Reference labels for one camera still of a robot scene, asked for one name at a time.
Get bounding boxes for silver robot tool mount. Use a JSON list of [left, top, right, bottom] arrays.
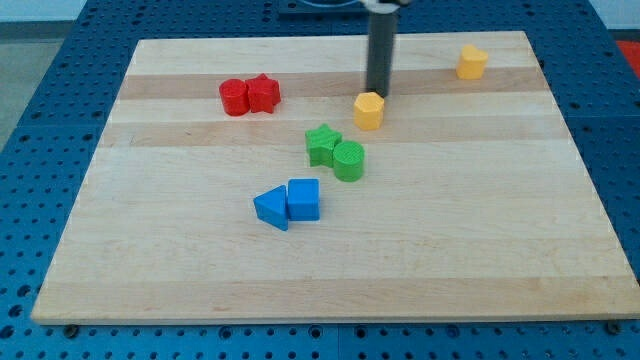
[[360, 0, 412, 14]]

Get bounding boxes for light wooden board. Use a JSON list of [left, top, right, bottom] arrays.
[[31, 31, 639, 325]]

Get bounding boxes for green cylinder block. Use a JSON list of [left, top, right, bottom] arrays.
[[333, 141, 365, 182]]

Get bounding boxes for red cylinder block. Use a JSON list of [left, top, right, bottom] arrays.
[[219, 78, 250, 116]]

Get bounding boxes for blue triangle block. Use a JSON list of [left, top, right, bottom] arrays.
[[253, 185, 289, 231]]

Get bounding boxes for yellow heart block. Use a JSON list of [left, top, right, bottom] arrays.
[[456, 44, 489, 80]]

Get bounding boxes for red star block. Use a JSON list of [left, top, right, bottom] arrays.
[[245, 74, 281, 113]]

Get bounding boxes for yellow hexagon block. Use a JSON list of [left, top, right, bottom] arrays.
[[353, 92, 385, 131]]

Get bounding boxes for blue cube block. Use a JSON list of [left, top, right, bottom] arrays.
[[287, 179, 320, 221]]

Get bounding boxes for green star block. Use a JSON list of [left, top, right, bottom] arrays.
[[305, 124, 342, 168]]

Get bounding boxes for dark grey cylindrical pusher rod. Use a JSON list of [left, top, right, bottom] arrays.
[[365, 12, 398, 98]]

